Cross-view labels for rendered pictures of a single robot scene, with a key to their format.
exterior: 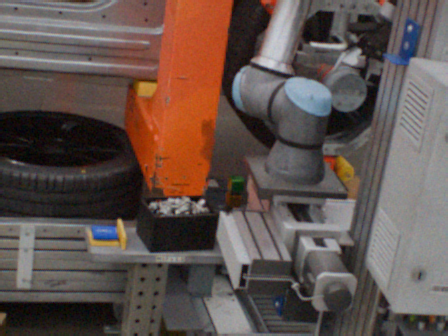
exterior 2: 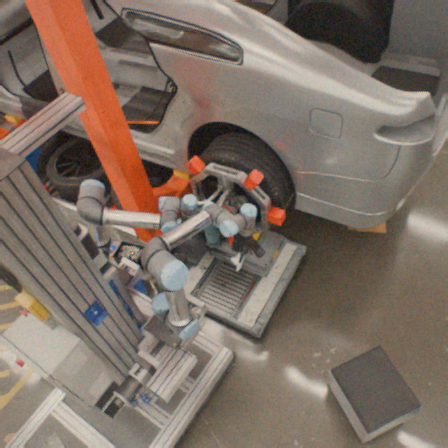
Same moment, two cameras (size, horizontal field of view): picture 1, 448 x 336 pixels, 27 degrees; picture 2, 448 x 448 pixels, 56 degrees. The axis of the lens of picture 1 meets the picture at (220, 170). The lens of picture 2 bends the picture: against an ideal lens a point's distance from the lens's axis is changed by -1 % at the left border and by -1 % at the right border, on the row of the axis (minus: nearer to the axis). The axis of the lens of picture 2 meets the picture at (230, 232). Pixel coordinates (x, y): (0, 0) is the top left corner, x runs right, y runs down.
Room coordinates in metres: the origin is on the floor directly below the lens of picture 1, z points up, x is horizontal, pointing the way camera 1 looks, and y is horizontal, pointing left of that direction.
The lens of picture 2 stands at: (1.97, -1.78, 2.82)
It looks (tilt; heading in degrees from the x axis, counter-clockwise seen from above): 51 degrees down; 55
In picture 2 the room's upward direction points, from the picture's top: 11 degrees counter-clockwise
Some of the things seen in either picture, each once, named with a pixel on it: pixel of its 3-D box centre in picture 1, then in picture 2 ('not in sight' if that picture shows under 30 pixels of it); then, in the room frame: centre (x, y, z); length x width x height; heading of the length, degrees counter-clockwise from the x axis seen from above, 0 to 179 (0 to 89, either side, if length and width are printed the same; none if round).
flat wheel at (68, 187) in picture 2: not in sight; (87, 167); (2.77, 1.33, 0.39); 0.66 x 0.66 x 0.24
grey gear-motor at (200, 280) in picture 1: (206, 229); (202, 237); (2.98, 0.02, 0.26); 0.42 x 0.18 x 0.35; 16
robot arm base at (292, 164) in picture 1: (297, 154); not in sight; (2.17, -0.18, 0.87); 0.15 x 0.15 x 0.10
